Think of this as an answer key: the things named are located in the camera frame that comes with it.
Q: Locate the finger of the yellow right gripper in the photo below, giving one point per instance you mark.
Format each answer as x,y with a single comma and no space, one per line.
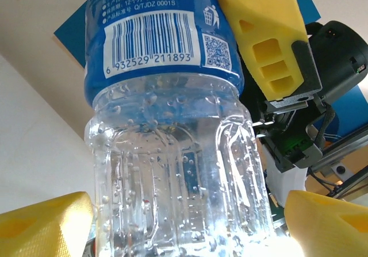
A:
258,24

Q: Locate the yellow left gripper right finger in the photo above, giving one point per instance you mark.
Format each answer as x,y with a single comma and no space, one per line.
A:
327,225

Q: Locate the aluminium side rail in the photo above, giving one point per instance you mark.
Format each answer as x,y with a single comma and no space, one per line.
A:
345,150

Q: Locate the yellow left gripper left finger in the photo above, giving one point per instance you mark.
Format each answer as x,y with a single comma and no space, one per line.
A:
43,225

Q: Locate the blue label bottle white cap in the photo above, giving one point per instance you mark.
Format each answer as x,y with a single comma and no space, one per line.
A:
172,153

